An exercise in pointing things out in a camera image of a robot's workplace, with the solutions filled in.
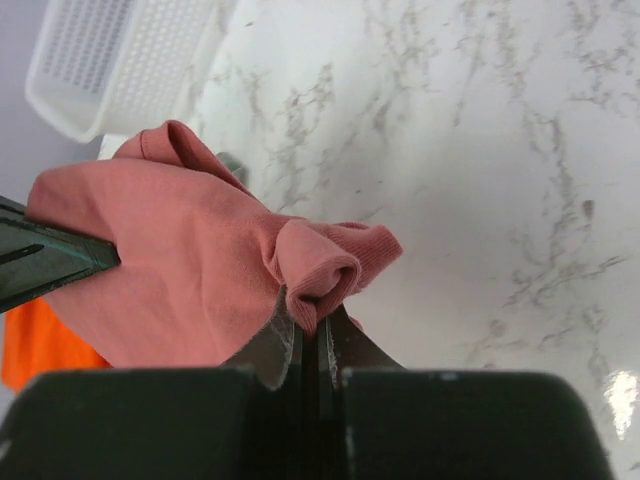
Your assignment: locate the orange folded t-shirt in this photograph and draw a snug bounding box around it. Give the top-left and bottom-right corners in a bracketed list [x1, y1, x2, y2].
[1, 298, 111, 392]

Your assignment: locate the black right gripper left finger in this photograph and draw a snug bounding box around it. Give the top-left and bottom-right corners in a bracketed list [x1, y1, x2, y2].
[220, 286, 303, 391]

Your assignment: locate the white plastic basket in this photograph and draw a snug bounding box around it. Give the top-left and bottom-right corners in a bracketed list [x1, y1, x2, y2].
[25, 0, 237, 143]

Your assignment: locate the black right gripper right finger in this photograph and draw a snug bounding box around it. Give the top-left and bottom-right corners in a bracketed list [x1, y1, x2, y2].
[317, 305, 402, 388]

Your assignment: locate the grey folded t-shirt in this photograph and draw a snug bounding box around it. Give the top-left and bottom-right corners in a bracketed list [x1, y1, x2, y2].
[216, 152, 249, 186]

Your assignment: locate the dusty pink t-shirt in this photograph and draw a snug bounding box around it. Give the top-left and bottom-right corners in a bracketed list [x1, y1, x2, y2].
[27, 121, 402, 368]

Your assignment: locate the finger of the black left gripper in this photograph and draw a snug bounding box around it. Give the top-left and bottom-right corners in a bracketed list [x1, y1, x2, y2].
[1, 197, 120, 313]

